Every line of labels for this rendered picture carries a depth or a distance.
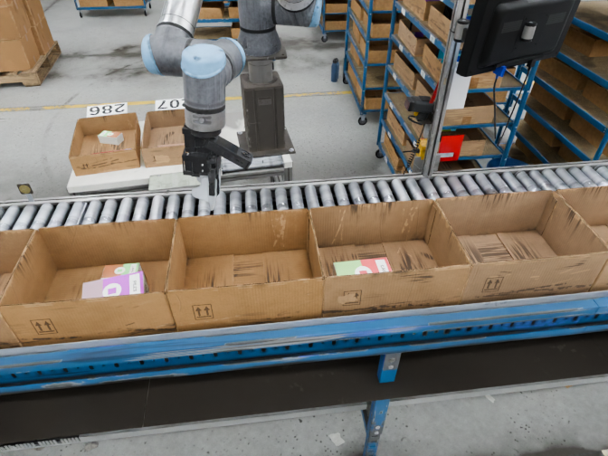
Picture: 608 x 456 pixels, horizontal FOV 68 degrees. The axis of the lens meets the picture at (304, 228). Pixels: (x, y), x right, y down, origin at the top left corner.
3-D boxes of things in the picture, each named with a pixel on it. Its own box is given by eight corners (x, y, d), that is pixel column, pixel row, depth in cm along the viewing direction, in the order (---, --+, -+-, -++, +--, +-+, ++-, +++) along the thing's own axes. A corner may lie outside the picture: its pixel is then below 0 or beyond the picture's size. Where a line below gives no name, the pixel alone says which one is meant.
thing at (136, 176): (273, 113, 257) (272, 108, 255) (292, 166, 214) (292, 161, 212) (88, 130, 241) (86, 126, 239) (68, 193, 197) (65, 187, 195)
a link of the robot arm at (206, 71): (232, 46, 97) (217, 58, 89) (232, 102, 105) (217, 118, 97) (191, 40, 98) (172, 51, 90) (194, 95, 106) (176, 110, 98)
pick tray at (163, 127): (205, 124, 240) (203, 107, 234) (207, 162, 211) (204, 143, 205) (150, 129, 236) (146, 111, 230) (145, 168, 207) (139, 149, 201)
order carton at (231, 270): (308, 249, 146) (309, 207, 135) (322, 320, 124) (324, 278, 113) (185, 259, 143) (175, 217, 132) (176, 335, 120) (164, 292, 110)
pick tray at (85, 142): (141, 129, 236) (136, 111, 230) (140, 167, 208) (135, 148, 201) (83, 136, 230) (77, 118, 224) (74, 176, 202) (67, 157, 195)
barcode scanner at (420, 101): (399, 116, 194) (406, 93, 187) (425, 118, 196) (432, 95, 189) (403, 123, 189) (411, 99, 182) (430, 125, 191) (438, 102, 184)
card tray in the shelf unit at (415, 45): (397, 34, 296) (399, 18, 289) (442, 33, 298) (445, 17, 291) (413, 56, 265) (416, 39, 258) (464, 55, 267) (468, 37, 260)
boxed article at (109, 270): (109, 275, 136) (105, 265, 134) (143, 273, 137) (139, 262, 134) (105, 289, 132) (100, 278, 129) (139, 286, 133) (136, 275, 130)
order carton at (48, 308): (186, 259, 143) (176, 217, 132) (178, 335, 120) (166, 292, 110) (57, 270, 139) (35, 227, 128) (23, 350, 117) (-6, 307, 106)
